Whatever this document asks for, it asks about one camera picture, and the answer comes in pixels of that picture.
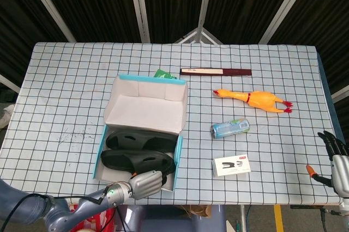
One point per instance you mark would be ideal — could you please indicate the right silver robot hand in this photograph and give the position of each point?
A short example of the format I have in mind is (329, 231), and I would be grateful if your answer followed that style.
(340, 172)

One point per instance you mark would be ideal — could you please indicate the red patterned bag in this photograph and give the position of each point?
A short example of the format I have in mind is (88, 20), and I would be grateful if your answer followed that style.
(103, 221)

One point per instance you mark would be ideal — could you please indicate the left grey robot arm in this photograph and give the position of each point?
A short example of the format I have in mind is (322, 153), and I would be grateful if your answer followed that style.
(54, 213)

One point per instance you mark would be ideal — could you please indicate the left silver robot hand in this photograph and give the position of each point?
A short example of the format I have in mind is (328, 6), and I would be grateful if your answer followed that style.
(145, 184)

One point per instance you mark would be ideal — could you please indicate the white stapler box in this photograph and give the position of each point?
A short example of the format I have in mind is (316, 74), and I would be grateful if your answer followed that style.
(231, 166)

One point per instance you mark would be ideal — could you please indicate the black rubber slipper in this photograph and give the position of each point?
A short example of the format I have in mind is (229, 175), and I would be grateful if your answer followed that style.
(131, 140)
(122, 159)

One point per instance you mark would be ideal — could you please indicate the grey metal table leg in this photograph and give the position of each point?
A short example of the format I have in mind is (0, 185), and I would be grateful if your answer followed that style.
(242, 218)

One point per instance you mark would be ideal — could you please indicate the blue drink can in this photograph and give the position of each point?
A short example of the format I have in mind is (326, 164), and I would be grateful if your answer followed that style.
(230, 128)

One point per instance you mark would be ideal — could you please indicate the yellow rubber chicken toy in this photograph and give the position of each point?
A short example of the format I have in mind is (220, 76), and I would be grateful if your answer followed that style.
(263, 100)

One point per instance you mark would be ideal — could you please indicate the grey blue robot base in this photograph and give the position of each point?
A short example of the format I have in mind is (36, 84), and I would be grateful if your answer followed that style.
(163, 221)

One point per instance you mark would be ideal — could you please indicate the white triangular frame brace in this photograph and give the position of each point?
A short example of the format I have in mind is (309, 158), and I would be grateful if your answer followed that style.
(200, 36)

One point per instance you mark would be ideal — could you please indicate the brown paper bag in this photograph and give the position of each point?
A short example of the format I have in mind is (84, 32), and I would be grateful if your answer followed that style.
(196, 210)

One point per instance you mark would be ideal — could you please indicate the long dark red box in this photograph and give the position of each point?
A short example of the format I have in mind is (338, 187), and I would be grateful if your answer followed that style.
(234, 72)

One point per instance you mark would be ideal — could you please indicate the green snack packet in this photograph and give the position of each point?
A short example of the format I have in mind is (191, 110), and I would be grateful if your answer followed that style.
(163, 74)

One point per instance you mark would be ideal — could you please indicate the checked light blue tablecloth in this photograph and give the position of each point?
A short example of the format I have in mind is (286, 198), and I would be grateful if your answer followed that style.
(68, 79)

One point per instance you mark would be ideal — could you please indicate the light blue shoe box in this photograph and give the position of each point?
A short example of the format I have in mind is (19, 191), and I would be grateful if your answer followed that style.
(147, 109)

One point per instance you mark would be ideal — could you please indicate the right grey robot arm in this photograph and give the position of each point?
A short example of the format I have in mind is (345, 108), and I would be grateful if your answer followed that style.
(345, 215)

